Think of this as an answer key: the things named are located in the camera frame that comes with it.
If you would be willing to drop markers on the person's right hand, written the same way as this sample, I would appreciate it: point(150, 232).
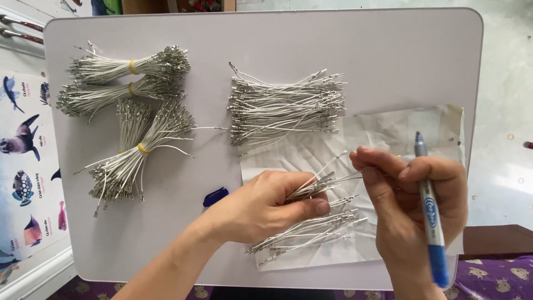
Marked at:
point(416, 208)

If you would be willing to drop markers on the person's left hand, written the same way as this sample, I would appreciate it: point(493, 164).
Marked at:
point(254, 208)

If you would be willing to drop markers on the blue marker pen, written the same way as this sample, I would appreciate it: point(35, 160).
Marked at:
point(433, 225)

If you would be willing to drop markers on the blue marker cap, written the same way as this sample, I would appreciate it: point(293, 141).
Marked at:
point(215, 196)

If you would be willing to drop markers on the crumpled white paper sheet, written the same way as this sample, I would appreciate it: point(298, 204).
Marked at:
point(391, 125)

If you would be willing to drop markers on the brown cardboard box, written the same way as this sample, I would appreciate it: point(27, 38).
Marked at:
point(497, 241)

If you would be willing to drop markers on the purple patterned cloth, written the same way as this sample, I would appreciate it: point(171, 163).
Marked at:
point(495, 279)

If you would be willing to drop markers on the yellow rubber band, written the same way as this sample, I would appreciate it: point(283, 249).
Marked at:
point(143, 148)
point(131, 88)
point(133, 67)

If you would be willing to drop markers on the small red object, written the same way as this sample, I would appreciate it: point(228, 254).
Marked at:
point(529, 145)

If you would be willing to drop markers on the brown cardboard piece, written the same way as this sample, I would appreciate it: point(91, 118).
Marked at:
point(179, 6)

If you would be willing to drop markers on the sea animal poster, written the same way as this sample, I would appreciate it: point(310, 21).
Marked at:
point(29, 166)

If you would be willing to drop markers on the colourful picture sheet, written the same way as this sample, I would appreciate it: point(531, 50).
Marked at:
point(79, 6)

